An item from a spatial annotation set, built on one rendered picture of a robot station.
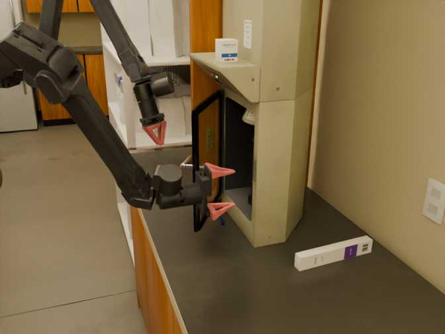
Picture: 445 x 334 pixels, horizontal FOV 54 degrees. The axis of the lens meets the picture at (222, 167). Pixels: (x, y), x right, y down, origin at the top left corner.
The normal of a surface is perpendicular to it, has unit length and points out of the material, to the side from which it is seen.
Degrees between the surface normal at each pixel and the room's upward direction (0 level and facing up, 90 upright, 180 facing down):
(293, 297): 0
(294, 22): 90
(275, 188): 90
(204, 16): 90
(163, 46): 99
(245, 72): 90
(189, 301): 0
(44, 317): 0
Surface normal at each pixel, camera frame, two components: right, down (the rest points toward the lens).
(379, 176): -0.94, 0.11
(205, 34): 0.33, 0.35
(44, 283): 0.00, -0.93
